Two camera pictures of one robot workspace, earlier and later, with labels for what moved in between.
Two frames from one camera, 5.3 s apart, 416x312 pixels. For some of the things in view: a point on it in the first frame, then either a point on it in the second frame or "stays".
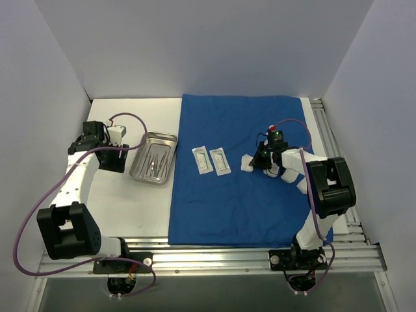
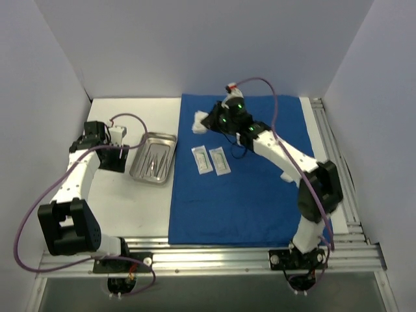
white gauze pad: [246, 159] to [197, 127]
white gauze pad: [289, 175] stays
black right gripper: [259, 158] to [212, 116]
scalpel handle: [152, 166] stays
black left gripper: [113, 162] stays
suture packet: [203, 160] stays
